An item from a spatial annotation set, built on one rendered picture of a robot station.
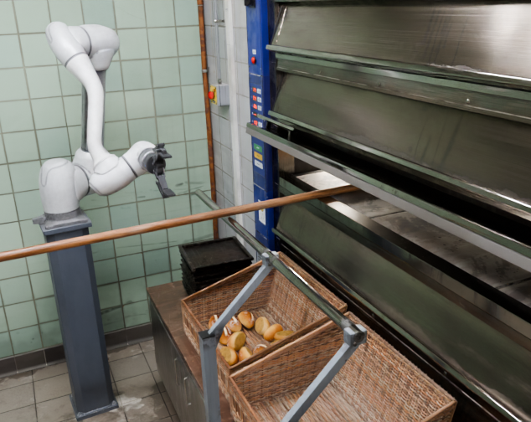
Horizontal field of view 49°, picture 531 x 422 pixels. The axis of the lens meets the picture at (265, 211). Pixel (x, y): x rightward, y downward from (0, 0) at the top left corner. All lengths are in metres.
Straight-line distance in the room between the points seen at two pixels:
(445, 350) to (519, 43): 0.84
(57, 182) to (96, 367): 0.94
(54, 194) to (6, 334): 1.11
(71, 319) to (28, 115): 1.03
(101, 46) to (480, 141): 1.63
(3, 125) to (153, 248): 1.03
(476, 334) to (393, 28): 0.86
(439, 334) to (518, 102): 0.70
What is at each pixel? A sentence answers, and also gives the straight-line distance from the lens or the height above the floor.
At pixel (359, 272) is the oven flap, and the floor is 1.00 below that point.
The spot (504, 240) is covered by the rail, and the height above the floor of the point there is 1.43.
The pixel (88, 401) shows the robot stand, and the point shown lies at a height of 0.09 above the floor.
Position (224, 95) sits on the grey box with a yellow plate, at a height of 1.46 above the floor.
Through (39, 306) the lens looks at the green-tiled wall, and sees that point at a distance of 3.43.
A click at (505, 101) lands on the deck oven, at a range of 1.42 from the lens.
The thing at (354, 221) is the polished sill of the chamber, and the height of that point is 1.18.
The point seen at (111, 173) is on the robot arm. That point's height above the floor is 1.30.
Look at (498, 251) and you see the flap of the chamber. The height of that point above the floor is 1.40.
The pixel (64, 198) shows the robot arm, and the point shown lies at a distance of 2.64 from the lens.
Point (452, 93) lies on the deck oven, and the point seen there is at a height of 1.66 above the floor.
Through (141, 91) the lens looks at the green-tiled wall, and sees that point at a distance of 3.17.
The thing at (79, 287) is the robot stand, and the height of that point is 0.70.
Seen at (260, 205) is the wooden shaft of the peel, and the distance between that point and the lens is 2.09.
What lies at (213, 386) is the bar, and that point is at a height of 0.77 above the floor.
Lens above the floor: 1.90
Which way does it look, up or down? 20 degrees down
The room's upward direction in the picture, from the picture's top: 2 degrees counter-clockwise
